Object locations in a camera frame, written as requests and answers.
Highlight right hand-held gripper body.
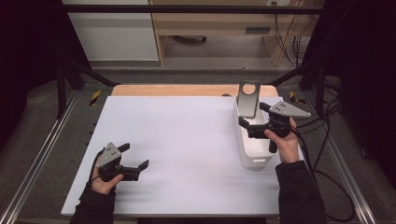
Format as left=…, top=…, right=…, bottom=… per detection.
left=247, top=101, right=312, bottom=153

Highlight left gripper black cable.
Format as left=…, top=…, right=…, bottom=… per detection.
left=88, top=148, right=106, bottom=188

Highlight white board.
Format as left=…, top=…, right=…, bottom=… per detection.
left=60, top=95, right=304, bottom=217

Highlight white plastic bin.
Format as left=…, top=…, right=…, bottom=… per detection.
left=233, top=94, right=283, bottom=170

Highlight black floor cables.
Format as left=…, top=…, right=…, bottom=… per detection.
left=292, top=78, right=344, bottom=134

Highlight yellow black tape strip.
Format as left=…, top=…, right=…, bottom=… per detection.
left=89, top=89, right=103, bottom=106
left=289, top=91, right=306, bottom=105

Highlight dark metal bracket plate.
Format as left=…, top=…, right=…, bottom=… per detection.
left=236, top=80, right=262, bottom=119

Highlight grey desk label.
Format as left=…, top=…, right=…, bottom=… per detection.
left=245, top=26, right=272, bottom=35

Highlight hanging cable bundle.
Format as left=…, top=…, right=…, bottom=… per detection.
left=273, top=12, right=318, bottom=67

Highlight wooden desk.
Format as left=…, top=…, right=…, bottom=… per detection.
left=148, top=0, right=325, bottom=67

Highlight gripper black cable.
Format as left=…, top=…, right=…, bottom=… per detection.
left=290, top=124, right=357, bottom=223
left=88, top=148, right=106, bottom=188

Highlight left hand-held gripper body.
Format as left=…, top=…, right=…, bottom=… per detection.
left=94, top=142, right=139, bottom=182

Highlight black horizontal bar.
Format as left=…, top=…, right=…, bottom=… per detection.
left=60, top=5, right=325, bottom=15

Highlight black metal frame stand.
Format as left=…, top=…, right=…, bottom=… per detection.
left=55, top=59, right=120, bottom=119
left=264, top=60, right=328, bottom=118

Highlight aluminium rail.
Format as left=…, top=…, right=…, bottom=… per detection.
left=303, top=90, right=377, bottom=224
left=0, top=90, right=80, bottom=224

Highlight wooden table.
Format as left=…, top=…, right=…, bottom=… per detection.
left=111, top=83, right=279, bottom=97

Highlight black object under desk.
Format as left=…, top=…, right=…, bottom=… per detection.
left=172, top=35, right=208, bottom=45

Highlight person's left hand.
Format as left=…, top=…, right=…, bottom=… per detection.
left=90, top=169, right=124, bottom=195

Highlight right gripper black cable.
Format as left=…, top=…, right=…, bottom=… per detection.
left=290, top=124, right=357, bottom=223

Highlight black curtain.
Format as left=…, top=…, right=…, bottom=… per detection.
left=303, top=0, right=396, bottom=181
left=0, top=0, right=92, bottom=150

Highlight person's right hand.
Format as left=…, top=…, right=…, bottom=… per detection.
left=264, top=118, right=302, bottom=164

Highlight white cabinet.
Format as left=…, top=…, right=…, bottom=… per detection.
left=61, top=0, right=160, bottom=62

